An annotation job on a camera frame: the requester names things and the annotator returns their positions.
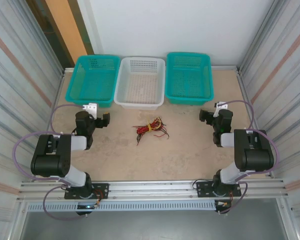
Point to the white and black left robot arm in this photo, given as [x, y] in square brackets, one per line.
[50, 160]

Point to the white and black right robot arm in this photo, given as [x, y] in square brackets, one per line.
[255, 157]

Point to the teal plastic basket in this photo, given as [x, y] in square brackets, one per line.
[187, 80]
[90, 82]

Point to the white plastic basket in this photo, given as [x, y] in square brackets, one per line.
[140, 82]

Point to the orange wooden door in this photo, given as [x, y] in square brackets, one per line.
[65, 25]

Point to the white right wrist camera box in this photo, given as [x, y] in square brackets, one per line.
[218, 110]

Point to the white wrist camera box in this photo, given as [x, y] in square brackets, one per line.
[91, 108]
[218, 110]

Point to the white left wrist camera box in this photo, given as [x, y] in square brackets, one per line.
[91, 108]

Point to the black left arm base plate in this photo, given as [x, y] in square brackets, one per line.
[102, 190]

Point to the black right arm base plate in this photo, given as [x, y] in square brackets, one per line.
[202, 188]

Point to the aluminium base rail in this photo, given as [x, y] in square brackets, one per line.
[152, 190]

